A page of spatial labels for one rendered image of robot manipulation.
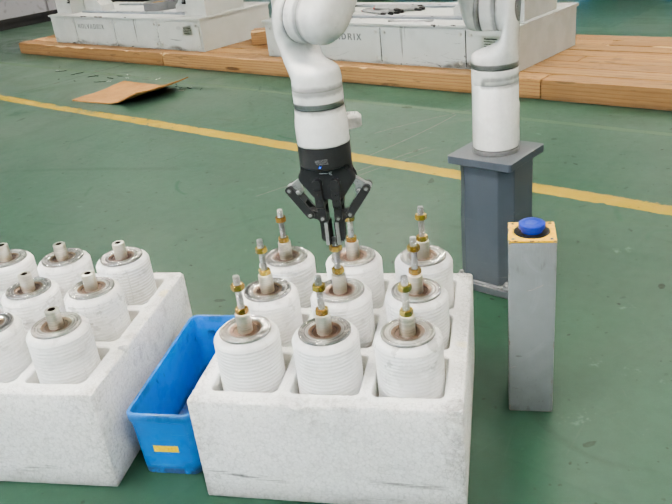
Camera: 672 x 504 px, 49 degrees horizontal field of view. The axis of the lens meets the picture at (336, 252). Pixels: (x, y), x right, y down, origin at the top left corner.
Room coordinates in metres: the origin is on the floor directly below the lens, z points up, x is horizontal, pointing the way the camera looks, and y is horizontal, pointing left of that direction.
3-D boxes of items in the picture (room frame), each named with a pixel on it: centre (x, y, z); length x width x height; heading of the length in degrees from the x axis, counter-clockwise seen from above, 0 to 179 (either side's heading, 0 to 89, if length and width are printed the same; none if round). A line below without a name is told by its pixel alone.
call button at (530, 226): (1.02, -0.30, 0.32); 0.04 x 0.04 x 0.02
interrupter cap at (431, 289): (0.98, -0.11, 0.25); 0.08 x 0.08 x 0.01
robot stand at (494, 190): (1.45, -0.35, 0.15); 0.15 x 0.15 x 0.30; 47
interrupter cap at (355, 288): (1.01, 0.00, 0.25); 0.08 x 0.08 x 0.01
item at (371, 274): (1.13, -0.03, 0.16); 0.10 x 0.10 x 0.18
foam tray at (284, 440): (1.01, 0.00, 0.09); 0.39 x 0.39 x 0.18; 76
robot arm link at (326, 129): (1.03, 0.00, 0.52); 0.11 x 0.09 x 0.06; 166
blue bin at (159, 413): (1.07, 0.27, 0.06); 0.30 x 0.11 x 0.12; 167
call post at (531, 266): (1.02, -0.30, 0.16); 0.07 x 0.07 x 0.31; 76
